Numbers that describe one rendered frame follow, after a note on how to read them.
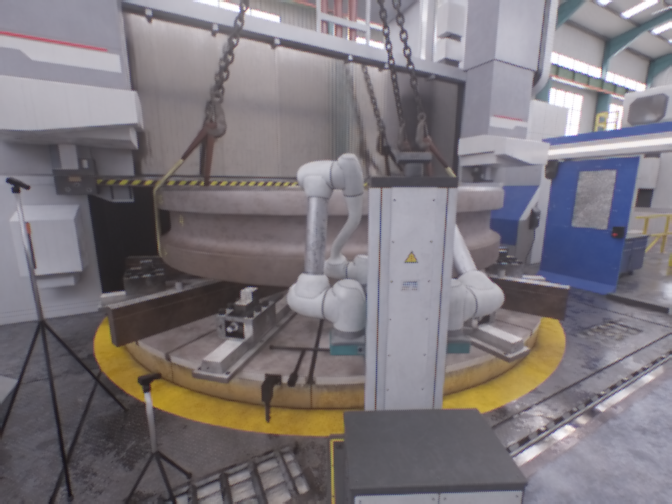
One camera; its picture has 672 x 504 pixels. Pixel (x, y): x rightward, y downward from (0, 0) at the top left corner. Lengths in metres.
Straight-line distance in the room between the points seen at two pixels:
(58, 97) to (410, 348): 3.30
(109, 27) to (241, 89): 2.11
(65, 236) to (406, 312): 4.56
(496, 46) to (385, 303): 5.91
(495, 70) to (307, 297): 5.85
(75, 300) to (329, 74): 5.34
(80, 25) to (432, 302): 3.87
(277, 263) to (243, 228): 0.53
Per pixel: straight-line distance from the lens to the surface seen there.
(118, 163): 4.49
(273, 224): 3.03
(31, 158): 4.64
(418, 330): 1.41
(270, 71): 5.93
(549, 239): 7.40
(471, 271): 1.72
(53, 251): 5.27
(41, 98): 3.65
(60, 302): 5.83
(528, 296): 4.29
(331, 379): 2.63
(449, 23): 8.34
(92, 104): 3.59
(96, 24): 4.20
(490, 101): 6.59
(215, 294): 3.91
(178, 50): 5.72
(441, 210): 1.30
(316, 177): 1.50
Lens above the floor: 1.73
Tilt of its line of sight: 11 degrees down
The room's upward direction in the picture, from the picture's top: straight up
